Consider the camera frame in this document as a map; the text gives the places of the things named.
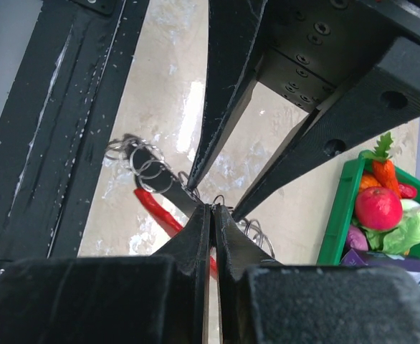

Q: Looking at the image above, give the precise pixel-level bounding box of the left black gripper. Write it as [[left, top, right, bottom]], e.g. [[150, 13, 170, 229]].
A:
[[187, 1, 420, 221]]

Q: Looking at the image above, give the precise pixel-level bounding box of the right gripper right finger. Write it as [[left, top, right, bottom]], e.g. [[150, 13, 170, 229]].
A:
[[213, 205, 420, 343]]

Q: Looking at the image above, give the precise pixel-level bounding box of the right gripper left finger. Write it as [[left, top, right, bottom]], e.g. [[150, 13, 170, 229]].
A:
[[0, 205, 210, 343]]

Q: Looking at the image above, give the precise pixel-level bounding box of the purple sweet potato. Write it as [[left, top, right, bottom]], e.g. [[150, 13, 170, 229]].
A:
[[345, 224, 369, 252]]

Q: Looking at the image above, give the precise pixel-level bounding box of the orange carrot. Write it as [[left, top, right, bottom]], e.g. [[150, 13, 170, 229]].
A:
[[363, 132, 401, 198]]

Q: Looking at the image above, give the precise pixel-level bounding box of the red apple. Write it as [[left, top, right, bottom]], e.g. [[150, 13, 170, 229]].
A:
[[354, 187, 403, 231]]

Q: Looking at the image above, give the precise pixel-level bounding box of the purple white box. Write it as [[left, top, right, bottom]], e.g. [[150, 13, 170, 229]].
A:
[[340, 249, 420, 285]]

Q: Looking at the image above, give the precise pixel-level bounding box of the red chili pepper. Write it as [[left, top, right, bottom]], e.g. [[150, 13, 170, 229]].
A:
[[398, 183, 418, 199]]

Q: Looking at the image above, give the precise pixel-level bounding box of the white green cabbage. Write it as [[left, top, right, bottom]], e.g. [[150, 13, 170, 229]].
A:
[[363, 199, 420, 254]]

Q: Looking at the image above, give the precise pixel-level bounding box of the black base frame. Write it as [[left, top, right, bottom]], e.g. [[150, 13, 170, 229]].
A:
[[0, 1, 148, 275]]

